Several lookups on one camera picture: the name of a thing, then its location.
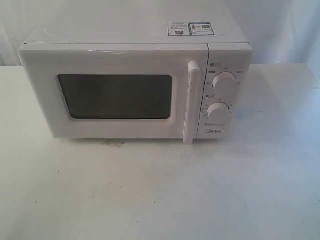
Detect lower white control knob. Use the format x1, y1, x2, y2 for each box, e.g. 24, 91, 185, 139
207, 102, 230, 122

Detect white microwave oven body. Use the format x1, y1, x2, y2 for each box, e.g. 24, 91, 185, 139
21, 0, 253, 140

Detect white control knob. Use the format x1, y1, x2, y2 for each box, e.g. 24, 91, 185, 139
207, 102, 230, 122
212, 72, 238, 92

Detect white microwave oven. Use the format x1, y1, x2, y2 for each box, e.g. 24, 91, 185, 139
18, 43, 209, 143

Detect blue warning label sticker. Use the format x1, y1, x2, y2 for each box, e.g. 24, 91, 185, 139
167, 22, 215, 37

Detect upper white control knob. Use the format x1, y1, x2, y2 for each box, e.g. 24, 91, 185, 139
212, 72, 238, 92

